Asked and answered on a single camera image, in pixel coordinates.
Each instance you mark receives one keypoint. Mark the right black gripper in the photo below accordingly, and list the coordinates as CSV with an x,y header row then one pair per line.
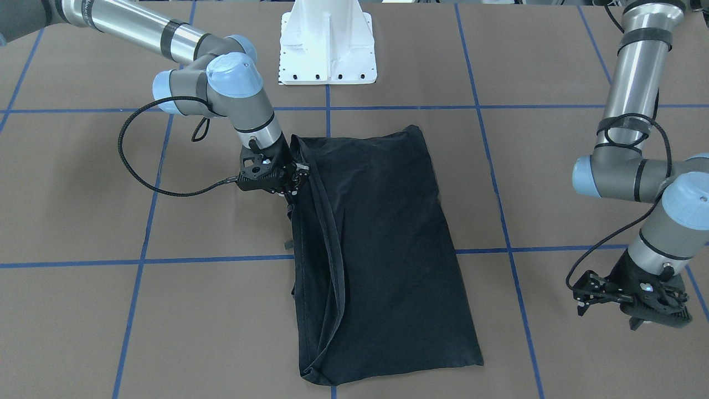
x,y
283,156

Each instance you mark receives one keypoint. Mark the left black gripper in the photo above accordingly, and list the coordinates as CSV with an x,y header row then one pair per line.
x,y
632,269

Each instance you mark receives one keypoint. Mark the black printed t-shirt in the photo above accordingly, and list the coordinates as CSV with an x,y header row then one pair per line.
x,y
378,290

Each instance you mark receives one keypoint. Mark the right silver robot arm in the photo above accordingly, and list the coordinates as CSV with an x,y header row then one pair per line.
x,y
218,78

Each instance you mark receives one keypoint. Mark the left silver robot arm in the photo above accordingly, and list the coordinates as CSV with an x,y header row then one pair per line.
x,y
632,161

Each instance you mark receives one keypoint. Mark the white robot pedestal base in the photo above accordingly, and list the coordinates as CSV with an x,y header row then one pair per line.
x,y
327,42

